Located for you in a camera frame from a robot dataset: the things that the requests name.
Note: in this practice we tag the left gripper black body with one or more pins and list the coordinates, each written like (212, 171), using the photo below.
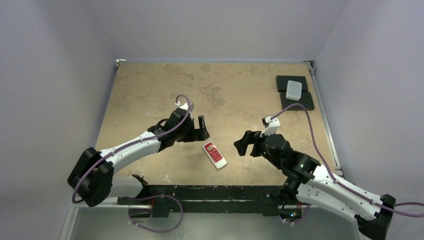
(187, 134)

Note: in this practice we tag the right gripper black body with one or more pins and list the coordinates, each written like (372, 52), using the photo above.
(254, 145)

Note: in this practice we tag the white remote control red face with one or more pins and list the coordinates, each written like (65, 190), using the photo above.
(214, 155)

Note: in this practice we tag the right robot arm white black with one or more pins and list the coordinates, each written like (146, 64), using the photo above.
(309, 182)

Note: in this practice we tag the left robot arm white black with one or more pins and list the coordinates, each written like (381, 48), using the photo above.
(92, 177)

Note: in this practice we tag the black tray front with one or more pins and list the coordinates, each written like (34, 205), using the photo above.
(306, 100)

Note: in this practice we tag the white plastic box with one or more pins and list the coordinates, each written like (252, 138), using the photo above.
(293, 90)

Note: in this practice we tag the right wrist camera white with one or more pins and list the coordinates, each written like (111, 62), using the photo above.
(271, 125)

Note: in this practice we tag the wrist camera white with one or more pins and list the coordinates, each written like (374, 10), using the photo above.
(189, 107)
(271, 125)

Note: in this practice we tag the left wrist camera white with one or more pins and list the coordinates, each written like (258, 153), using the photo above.
(189, 107)

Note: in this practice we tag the aluminium frame rail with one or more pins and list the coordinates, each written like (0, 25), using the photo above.
(233, 98)

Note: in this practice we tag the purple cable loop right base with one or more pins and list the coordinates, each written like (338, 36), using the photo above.
(296, 215)

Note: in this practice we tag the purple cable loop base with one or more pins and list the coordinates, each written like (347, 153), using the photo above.
(157, 213)
(296, 215)

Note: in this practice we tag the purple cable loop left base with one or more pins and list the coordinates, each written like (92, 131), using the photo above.
(157, 213)

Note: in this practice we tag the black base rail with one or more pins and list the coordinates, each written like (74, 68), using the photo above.
(215, 199)

